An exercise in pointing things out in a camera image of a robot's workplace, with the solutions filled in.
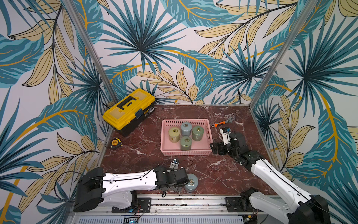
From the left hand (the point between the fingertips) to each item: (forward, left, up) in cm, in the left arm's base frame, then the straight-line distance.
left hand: (171, 183), depth 76 cm
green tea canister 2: (+23, -8, +4) cm, 25 cm away
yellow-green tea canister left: (+30, 0, +3) cm, 30 cm away
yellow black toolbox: (+38, +32, +12) cm, 51 cm away
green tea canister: (+31, -16, +4) cm, 35 cm away
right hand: (+21, -26, +9) cm, 35 cm away
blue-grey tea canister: (-1, -11, +5) cm, 12 cm away
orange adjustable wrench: (+48, -43, -4) cm, 65 cm away
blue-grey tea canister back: (+34, -8, +3) cm, 35 cm away
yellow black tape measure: (+25, +38, -1) cm, 46 cm away
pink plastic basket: (+24, +4, -5) cm, 25 cm away
